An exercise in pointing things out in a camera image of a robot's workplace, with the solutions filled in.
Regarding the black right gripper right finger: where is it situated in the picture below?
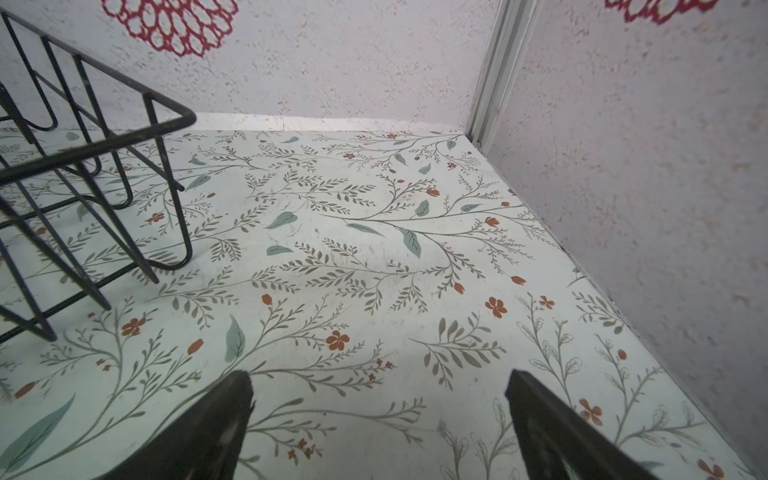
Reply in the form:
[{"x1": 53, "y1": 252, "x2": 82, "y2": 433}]
[{"x1": 505, "y1": 369, "x2": 654, "y2": 480}]

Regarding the black wire dish rack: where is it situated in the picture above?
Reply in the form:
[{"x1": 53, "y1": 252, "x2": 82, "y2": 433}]
[{"x1": 1, "y1": 9, "x2": 197, "y2": 343}]

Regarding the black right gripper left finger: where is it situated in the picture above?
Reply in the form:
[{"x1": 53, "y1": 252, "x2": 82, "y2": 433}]
[{"x1": 102, "y1": 370, "x2": 254, "y2": 480}]

